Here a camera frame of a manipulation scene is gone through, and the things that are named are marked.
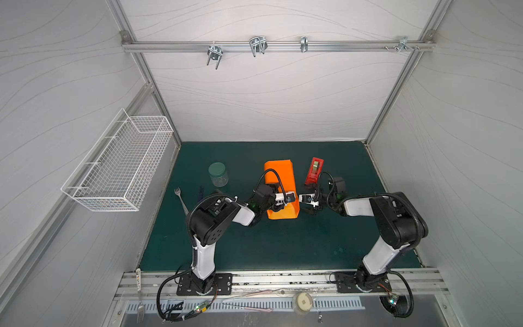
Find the small metal bracket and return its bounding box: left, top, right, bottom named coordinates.
left=300, top=36, right=309, bottom=53

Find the red tape dispenser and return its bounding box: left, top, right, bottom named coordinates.
left=305, top=157, right=324, bottom=185

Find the middle metal u-bolt clamp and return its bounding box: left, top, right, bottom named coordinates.
left=249, top=36, right=268, bottom=57

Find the metal u-bolt clamp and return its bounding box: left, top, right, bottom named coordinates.
left=206, top=45, right=223, bottom=69
left=249, top=36, right=268, bottom=57

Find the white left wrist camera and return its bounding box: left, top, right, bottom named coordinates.
left=275, top=192, right=296, bottom=204

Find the fork hanging at front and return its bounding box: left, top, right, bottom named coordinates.
left=137, top=291, right=145, bottom=324

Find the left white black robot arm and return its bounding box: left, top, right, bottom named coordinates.
left=187, top=184, right=279, bottom=283

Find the right metal bolt clamp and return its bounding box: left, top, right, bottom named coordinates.
left=384, top=37, right=420, bottom=53

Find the white wire basket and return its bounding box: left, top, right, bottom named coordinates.
left=61, top=108, right=173, bottom=212

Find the orange wrapping paper sheet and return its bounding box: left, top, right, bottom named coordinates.
left=264, top=159, right=300, bottom=220

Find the left black base cable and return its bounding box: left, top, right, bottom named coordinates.
left=156, top=269, right=217, bottom=322

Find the left metal u-bolt clamp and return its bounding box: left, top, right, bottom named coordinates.
left=206, top=45, right=223, bottom=69

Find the right black base cable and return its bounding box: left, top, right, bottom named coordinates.
left=379, top=269, right=415, bottom=319

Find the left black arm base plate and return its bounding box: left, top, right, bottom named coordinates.
left=177, top=272, right=232, bottom=296

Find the silver metal fork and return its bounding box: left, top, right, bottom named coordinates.
left=174, top=187, right=189, bottom=215

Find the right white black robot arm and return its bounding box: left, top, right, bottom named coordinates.
left=298, top=177, right=428, bottom=292

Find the aluminium crossbar rail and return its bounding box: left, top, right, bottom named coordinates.
left=122, top=39, right=437, bottom=53

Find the white slotted vent strip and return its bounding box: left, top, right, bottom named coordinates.
left=124, top=297, right=365, bottom=315

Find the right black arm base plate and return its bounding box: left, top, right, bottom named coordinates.
left=334, top=270, right=392, bottom=294

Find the black base cable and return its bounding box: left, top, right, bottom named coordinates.
left=156, top=269, right=217, bottom=322
left=379, top=269, right=415, bottom=319

